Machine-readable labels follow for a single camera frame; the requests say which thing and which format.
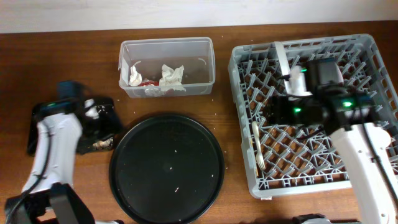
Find rice and food scraps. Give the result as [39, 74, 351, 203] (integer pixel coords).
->
[93, 137, 114, 151]

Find grey plate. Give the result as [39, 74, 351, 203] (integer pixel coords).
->
[274, 42, 292, 95]

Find small white napkin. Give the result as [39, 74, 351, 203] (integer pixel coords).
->
[129, 65, 142, 86]

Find white plastic fork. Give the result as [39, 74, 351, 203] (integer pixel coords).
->
[252, 121, 266, 170]

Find red snack wrapper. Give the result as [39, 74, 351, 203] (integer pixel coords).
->
[139, 79, 174, 97]

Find wooden chopstick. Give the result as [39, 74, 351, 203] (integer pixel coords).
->
[249, 138, 259, 177]

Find white cup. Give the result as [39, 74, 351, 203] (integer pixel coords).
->
[371, 127, 391, 150]

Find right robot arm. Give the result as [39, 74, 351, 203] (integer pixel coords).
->
[264, 58, 397, 223]

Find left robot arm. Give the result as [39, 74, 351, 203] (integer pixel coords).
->
[4, 80, 123, 223]

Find grey dishwasher rack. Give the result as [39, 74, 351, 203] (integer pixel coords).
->
[228, 34, 397, 200]

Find black rectangular tray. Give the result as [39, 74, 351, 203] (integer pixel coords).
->
[27, 95, 123, 156]

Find black round tray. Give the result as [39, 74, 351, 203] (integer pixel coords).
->
[109, 114, 225, 223]

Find clear plastic bin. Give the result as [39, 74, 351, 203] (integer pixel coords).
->
[118, 37, 216, 98]

